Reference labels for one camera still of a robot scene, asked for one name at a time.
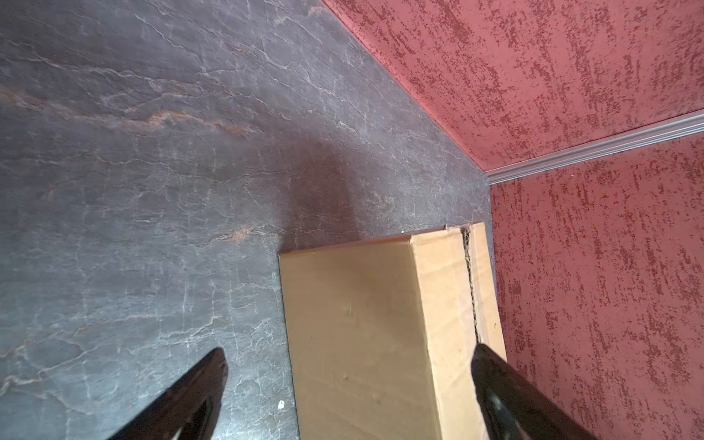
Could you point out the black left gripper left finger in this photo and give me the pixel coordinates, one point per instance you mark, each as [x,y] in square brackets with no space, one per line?
[189,409]

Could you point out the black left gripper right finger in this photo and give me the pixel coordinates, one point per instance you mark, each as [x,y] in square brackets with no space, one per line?
[511,406]

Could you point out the brown cardboard express box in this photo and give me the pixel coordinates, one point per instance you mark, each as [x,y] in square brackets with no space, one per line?
[381,334]

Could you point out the right aluminium corner post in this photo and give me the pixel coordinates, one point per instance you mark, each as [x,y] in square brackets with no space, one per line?
[672,128]

